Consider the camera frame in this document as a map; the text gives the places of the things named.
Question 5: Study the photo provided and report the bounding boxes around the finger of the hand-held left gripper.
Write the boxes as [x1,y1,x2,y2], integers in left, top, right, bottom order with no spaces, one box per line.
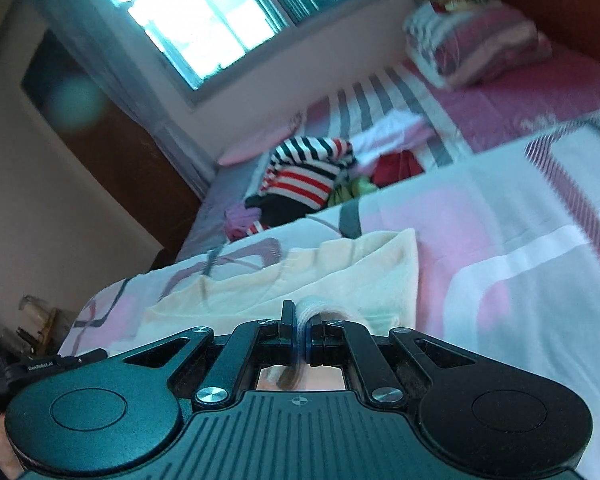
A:
[54,348,109,369]

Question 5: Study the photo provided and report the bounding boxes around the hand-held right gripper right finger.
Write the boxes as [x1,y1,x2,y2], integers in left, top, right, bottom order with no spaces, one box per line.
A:
[306,311,487,407]

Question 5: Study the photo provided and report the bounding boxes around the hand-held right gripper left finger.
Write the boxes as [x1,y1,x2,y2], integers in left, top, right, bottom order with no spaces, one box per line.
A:
[111,300,307,409]

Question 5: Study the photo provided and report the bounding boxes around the cream knit sweater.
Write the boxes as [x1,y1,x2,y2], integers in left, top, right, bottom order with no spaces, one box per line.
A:
[142,228,422,361]

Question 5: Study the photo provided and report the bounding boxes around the person's left hand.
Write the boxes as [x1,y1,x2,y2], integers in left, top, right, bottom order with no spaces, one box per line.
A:
[0,411,27,480]

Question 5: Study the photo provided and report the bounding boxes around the brown clutter pile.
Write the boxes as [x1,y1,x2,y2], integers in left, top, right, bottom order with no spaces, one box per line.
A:
[0,295,72,361]

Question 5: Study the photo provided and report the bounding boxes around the purple garment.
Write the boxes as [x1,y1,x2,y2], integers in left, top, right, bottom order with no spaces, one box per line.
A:
[223,203,264,242]

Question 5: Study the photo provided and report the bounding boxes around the green garment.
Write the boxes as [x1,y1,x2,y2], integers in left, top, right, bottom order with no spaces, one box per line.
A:
[327,177,377,207]

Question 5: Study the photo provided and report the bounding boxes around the pastel square-patterned blanket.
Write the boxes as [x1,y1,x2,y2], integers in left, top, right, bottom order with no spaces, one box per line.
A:
[59,109,600,480]

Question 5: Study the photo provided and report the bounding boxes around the black white red striped garment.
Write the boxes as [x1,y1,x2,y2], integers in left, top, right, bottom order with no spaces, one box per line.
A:
[244,135,359,237]

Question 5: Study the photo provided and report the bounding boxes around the dark brown wooden wardrobe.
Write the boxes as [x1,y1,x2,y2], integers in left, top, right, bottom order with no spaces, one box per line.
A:
[20,29,212,264]

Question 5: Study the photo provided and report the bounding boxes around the pink flat cushion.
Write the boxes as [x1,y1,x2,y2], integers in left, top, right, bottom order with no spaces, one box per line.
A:
[217,124,302,167]

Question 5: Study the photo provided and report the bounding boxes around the white pink garment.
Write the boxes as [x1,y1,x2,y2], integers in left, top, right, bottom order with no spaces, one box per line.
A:
[352,110,437,167]

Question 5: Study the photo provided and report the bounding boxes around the grey sheer curtain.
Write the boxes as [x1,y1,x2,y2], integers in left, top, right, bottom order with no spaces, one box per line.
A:
[29,0,220,197]

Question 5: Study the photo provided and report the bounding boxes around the pink grey striped bed sheet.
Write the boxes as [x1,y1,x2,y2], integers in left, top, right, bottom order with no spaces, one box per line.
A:
[179,40,600,262]

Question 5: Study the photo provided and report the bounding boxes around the striped pink pillow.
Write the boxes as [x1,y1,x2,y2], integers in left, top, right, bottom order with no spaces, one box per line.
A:
[403,0,554,91]

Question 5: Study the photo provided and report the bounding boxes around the red white scalloped headboard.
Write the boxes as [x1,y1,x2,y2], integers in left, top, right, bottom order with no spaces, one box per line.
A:
[474,0,600,69]

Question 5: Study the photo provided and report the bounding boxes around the window with teal frame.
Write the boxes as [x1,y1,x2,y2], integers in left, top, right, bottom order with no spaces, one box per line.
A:
[92,0,417,107]

